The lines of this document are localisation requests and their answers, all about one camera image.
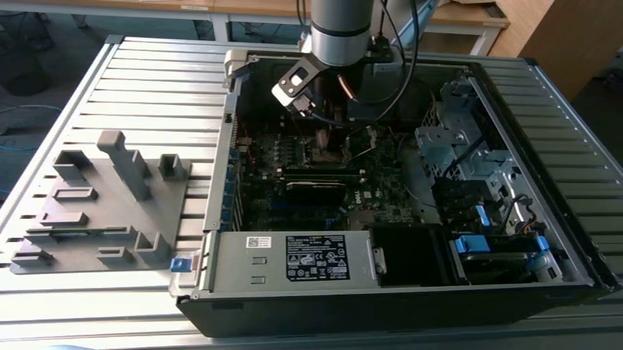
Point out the silver power supply unit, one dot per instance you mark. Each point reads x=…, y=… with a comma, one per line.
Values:
x=234, y=266

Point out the black PC case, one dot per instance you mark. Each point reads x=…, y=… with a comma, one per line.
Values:
x=341, y=313

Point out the blue case latch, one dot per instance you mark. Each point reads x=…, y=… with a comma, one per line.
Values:
x=179, y=265

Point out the hard disk in blue carrier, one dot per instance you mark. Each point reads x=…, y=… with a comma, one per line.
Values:
x=492, y=262

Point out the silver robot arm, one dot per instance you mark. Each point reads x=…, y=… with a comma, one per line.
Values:
x=341, y=33

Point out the CPU socket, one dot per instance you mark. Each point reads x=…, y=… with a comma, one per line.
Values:
x=336, y=160

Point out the green motherboard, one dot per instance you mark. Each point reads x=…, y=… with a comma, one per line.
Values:
x=385, y=175

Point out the CPU with silver top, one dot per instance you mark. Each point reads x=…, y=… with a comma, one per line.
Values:
x=324, y=138

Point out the graphics card with black cooler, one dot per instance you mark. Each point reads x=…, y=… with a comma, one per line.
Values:
x=314, y=197

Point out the wooden desk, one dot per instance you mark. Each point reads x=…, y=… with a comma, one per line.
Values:
x=146, y=8
x=468, y=18

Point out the wooden cabinet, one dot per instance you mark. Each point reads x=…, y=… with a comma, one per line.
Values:
x=574, y=36

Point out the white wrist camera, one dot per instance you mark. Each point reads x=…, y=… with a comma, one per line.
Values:
x=293, y=82

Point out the grey parts rack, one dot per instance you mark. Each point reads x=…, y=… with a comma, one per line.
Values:
x=113, y=218

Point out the black disk bay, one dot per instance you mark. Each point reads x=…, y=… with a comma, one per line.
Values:
x=458, y=197

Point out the finned chipset heat sink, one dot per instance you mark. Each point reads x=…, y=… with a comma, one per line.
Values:
x=362, y=218

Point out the silver metal drive cage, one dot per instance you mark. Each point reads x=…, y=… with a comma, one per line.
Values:
x=438, y=138

